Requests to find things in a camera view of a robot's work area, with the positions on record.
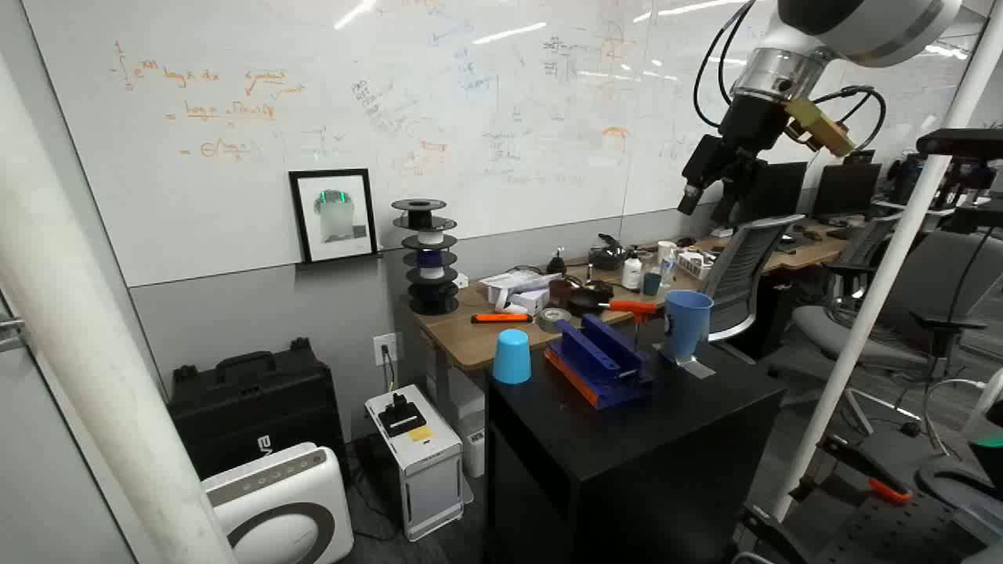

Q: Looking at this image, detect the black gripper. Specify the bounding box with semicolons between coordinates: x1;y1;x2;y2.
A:
673;95;800;221

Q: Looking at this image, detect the dark blue cup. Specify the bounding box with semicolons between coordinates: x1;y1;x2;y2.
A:
662;288;718;364

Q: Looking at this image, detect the orange flat object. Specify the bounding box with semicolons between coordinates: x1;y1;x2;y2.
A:
539;345;606;411

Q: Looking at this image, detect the light blue cup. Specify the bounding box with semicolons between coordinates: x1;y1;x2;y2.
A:
487;326;537;393

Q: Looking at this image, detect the black computer monitor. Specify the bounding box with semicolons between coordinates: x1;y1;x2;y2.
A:
741;161;809;227
810;161;882;224

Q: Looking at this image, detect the grey mesh office chair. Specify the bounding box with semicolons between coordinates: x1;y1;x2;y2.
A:
695;209;809;345

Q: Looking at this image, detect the orange black hand tool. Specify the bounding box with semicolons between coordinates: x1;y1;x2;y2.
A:
597;294;665;323

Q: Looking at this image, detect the grey metal plate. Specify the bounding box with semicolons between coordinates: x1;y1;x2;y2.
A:
655;345;720;383

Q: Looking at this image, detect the thin white stand pole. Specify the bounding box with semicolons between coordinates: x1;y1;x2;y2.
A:
767;11;1003;528

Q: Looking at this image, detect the blue plastic rack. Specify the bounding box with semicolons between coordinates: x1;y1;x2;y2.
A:
550;312;657;411

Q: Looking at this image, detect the grey tape roll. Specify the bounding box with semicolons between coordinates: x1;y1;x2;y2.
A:
532;304;579;335

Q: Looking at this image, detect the white cardboard box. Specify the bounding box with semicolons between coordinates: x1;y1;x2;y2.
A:
475;268;557;314

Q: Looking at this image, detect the wooden desk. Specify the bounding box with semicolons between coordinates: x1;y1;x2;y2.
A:
408;224;854;379

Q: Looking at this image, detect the stack of filament spools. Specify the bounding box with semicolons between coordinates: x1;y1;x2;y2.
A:
387;196;463;321

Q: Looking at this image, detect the black cabinet table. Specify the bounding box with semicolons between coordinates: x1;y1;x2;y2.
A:
481;339;785;564

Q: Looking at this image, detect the whiteboard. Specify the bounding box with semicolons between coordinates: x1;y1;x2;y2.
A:
19;0;991;288

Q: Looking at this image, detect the framed portrait picture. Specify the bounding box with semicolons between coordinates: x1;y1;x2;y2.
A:
286;166;382;268

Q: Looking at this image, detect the white box device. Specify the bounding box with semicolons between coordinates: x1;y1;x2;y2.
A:
359;383;466;546

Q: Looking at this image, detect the black hard case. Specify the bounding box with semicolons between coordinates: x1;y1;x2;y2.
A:
167;335;349;483

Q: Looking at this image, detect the white air purifier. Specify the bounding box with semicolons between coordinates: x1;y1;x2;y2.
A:
198;438;356;564

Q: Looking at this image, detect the thick white pole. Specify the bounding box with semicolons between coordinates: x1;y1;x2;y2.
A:
0;56;237;564

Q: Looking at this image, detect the gold wrist camera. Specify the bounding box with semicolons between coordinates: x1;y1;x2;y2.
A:
782;99;859;161

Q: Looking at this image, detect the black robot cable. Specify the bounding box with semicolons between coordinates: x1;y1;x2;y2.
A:
688;0;758;135

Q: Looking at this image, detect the black camera on stand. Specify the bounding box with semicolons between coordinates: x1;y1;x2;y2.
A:
914;126;1003;162

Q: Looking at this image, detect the orange handled floor tool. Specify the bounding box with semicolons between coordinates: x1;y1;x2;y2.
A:
823;435;914;512

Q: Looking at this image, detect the white wall outlet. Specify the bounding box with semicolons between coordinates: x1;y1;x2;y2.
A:
369;329;400;371

